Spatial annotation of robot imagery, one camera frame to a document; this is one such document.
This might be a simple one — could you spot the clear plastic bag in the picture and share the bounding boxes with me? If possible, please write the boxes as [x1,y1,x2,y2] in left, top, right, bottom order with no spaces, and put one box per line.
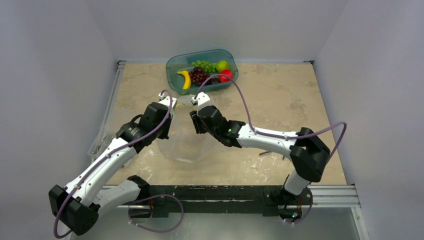
[155,94,217,163]

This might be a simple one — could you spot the yellow fake banana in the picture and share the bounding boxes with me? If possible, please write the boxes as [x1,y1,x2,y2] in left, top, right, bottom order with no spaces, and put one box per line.
[177,70,192,90]

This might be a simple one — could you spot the dark red fake grapes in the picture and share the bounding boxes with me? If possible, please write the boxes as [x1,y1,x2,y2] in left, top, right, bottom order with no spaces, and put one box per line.
[189,68,210,86]

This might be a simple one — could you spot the green fake grapes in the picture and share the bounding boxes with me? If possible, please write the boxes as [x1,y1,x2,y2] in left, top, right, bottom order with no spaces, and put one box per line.
[191,60,217,74]

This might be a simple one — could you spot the green fake pear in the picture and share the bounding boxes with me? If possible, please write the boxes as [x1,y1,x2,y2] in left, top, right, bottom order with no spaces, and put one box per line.
[215,60,230,73]

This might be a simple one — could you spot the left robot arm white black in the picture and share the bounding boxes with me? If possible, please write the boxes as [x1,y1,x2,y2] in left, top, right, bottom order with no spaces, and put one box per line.
[48,97,177,239]

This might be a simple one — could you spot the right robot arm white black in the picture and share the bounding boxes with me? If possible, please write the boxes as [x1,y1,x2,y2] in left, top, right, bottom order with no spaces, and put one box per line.
[189,105,331,204]

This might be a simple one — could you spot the red fake apple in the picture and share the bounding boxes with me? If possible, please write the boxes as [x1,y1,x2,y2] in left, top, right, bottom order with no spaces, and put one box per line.
[218,69,234,83]

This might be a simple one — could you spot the teal plastic bin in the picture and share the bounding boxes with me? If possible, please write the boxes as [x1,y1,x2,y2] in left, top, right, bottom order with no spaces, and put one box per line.
[165,49,239,96]

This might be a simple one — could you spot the clear plastic screw box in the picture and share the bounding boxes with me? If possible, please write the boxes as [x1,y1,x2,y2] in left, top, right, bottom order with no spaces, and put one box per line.
[87,109,133,167]

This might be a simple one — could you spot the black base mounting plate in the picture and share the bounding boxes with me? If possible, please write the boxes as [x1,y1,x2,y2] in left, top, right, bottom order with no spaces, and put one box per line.
[127,185,314,220]

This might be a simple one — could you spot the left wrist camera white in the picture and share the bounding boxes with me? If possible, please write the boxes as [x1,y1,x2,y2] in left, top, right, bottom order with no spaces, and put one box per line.
[158,93,178,112]

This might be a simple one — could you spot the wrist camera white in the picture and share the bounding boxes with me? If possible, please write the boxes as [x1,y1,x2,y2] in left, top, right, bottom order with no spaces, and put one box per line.
[158,93,178,112]
[190,92,211,112]

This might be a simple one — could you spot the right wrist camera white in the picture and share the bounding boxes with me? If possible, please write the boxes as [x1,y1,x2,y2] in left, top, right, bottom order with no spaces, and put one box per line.
[190,92,211,112]

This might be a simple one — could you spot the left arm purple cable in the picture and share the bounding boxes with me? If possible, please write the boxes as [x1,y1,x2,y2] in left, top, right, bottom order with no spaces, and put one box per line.
[52,89,175,239]

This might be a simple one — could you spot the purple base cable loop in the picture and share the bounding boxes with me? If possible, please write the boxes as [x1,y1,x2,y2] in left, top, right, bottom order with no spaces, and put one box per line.
[127,193,185,233]

